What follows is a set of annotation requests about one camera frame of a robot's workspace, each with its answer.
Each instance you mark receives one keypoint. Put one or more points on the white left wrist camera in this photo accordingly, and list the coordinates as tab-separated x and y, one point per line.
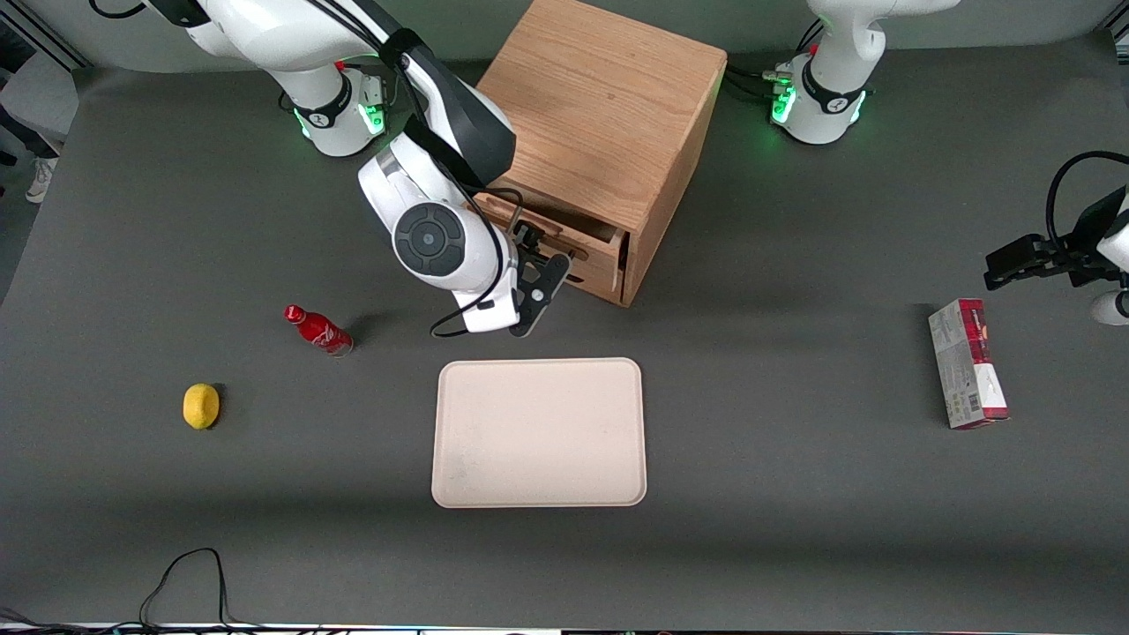
1110	309

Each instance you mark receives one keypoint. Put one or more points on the wooden drawer staying shut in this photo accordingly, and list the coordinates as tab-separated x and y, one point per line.
600	278

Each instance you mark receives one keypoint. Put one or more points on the aluminium frame rail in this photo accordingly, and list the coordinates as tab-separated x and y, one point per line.
40	35

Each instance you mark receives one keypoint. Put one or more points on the wooden drawer cabinet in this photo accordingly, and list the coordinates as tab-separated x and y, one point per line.
609	97

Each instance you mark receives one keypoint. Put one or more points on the beige plastic tray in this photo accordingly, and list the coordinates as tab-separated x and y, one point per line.
538	432

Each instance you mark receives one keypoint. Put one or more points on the yellow lemon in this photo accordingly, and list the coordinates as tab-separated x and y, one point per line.
201	407

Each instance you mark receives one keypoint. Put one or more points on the white shoe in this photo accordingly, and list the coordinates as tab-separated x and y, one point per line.
41	181

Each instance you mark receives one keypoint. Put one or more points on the red soda bottle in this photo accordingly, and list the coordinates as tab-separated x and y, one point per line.
319	332

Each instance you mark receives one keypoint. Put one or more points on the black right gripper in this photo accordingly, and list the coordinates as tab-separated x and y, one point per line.
527	236

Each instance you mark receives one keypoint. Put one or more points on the grey and red carton box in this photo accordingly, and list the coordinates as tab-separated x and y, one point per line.
966	362

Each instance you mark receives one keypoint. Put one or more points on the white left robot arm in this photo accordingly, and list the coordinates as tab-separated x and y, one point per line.
833	79

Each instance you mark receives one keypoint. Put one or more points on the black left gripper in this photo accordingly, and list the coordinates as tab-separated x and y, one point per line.
1081	246

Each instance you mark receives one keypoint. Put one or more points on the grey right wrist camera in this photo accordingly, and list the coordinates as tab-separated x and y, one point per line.
545	295

